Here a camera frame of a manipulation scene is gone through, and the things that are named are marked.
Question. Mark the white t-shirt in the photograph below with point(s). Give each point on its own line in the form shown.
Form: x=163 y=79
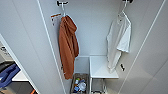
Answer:
x=116 y=40

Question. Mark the white clothes hanger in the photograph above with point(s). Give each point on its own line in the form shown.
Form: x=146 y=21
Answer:
x=122 y=12
x=63 y=11

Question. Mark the white wardrobe door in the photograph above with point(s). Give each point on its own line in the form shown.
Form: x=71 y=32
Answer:
x=150 y=66
x=26 y=40

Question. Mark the orange hoodie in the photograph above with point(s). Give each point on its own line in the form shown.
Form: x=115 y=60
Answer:
x=67 y=46

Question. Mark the white wardrobe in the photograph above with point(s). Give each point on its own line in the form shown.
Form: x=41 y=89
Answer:
x=93 y=30

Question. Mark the white round bottle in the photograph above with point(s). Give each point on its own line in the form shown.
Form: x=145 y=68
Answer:
x=82 y=87

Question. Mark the grey storage basket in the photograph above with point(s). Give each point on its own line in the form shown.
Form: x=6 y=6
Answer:
x=72 y=87

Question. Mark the small black side hook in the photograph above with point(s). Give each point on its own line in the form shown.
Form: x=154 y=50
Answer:
x=122 y=67

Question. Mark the white table board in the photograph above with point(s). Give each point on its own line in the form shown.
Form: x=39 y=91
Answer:
x=20 y=76

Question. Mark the black wall hook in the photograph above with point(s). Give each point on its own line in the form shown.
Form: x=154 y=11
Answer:
x=128 y=1
x=62 y=3

